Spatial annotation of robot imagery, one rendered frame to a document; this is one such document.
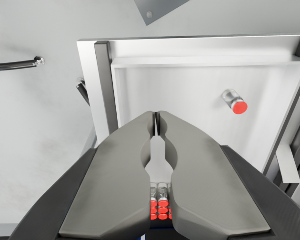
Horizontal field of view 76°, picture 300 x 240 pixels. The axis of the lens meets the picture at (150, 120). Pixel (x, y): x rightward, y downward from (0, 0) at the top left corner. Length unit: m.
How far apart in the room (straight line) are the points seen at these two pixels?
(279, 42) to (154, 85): 0.19
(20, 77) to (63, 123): 0.39
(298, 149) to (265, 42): 0.21
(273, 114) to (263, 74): 0.07
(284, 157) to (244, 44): 0.23
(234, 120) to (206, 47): 0.14
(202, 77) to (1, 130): 1.63
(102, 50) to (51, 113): 1.25
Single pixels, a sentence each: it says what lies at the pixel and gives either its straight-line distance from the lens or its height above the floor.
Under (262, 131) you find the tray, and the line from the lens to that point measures 0.41.
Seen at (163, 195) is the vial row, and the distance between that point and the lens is 0.43.
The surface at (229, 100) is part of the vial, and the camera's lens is 0.31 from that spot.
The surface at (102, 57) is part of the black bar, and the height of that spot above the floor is 0.90.
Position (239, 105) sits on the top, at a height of 0.93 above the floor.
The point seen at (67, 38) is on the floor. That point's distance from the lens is 1.27.
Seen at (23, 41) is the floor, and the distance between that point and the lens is 1.38.
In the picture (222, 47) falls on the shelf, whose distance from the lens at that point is 0.31.
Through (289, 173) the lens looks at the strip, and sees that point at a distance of 0.44.
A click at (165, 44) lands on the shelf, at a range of 0.29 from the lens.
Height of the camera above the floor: 1.17
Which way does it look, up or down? 58 degrees down
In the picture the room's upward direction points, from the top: 179 degrees clockwise
